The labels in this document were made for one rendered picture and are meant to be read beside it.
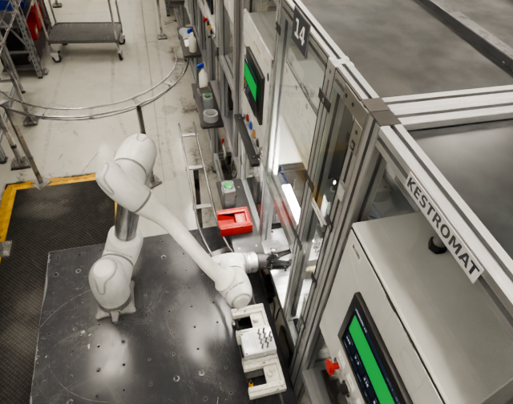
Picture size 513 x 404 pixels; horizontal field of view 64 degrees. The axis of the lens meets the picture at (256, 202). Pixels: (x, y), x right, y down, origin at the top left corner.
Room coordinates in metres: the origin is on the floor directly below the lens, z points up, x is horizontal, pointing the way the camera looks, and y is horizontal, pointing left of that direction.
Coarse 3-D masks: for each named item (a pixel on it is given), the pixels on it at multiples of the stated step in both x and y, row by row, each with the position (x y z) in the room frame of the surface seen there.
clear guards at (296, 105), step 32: (288, 32) 1.15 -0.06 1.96; (288, 64) 1.12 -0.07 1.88; (320, 64) 0.91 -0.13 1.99; (288, 96) 1.09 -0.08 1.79; (288, 128) 1.06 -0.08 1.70; (288, 160) 1.03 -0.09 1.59; (320, 160) 0.81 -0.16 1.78; (256, 192) 1.35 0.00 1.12; (288, 192) 0.99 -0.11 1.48; (320, 192) 0.78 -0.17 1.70; (256, 224) 1.31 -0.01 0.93; (288, 224) 0.95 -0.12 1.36; (320, 224) 0.74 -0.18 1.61; (288, 320) 0.81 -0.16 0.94
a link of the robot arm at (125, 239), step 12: (132, 144) 1.17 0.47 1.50; (144, 144) 1.19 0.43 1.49; (120, 156) 1.11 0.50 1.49; (132, 156) 1.11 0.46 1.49; (144, 156) 1.14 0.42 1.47; (144, 168) 1.10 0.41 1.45; (120, 216) 1.14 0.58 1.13; (132, 216) 1.14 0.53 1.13; (120, 228) 1.14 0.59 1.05; (132, 228) 1.15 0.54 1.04; (108, 240) 1.14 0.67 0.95; (120, 240) 1.14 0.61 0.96; (132, 240) 1.15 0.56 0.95; (108, 252) 1.11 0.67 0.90; (120, 252) 1.11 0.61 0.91; (132, 252) 1.12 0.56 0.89; (132, 264) 1.10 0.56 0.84
